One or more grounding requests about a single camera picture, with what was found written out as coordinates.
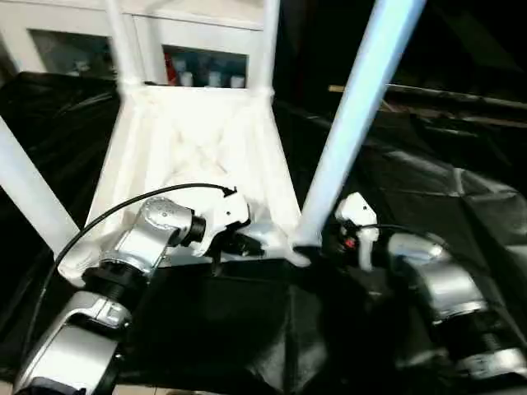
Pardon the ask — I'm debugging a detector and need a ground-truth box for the white plastic table top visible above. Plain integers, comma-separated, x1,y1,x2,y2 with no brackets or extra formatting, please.
57,84,314,289

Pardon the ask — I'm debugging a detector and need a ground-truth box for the white plastic table leg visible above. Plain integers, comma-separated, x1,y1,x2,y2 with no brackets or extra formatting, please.
290,0,427,257
105,0,145,94
0,117,82,261
254,0,282,98

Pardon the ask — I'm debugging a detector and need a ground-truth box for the black mat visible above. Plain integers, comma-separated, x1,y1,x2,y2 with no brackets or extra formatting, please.
0,69,527,394

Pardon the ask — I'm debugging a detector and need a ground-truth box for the dark metal pole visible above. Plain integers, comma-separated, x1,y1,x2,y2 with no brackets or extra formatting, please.
386,84,527,113

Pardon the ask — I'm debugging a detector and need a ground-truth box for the white glass-door cabinet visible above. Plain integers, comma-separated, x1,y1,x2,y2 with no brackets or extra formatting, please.
0,0,273,90

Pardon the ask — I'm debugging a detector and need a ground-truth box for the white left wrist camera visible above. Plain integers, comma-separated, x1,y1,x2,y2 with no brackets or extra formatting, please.
191,187,252,258

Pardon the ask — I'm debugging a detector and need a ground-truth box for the black right camera cable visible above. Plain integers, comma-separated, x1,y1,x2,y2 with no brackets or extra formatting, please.
361,223,474,267

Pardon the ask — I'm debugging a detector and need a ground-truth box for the black camera cable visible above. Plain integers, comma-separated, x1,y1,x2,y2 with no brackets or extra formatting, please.
20,184,239,363
361,223,474,267

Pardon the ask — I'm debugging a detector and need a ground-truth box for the black left camera cable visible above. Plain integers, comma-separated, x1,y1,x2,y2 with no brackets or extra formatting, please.
20,184,239,363

